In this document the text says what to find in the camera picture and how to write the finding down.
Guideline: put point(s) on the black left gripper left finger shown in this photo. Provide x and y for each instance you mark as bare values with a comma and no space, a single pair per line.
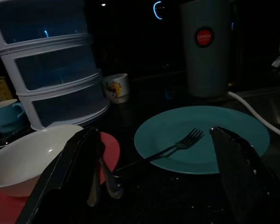
67,177

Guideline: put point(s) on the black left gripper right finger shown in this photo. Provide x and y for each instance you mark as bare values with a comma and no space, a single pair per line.
240,177

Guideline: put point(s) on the silver metal spoon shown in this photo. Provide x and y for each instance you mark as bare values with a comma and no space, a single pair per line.
112,184

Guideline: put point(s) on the white bowl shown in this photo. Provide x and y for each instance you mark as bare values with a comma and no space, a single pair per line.
21,161

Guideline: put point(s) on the pink round plate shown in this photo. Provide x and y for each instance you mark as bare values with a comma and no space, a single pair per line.
110,149

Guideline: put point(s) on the silver metal fork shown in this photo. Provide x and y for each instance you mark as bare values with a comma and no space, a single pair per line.
177,146

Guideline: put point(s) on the teal round plate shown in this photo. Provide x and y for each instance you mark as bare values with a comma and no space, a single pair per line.
168,130

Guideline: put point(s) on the stainless steel sink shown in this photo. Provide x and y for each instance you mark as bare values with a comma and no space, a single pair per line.
270,105

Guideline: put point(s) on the white cartoon print cup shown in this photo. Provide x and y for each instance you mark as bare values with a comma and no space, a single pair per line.
116,87

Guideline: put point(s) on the yellow box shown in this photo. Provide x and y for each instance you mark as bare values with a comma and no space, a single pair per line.
0,89

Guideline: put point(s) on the white tiered plastic drawer tower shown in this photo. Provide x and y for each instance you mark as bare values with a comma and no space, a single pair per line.
51,63

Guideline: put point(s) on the grey water filter canister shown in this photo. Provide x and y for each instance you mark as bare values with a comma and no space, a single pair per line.
205,63

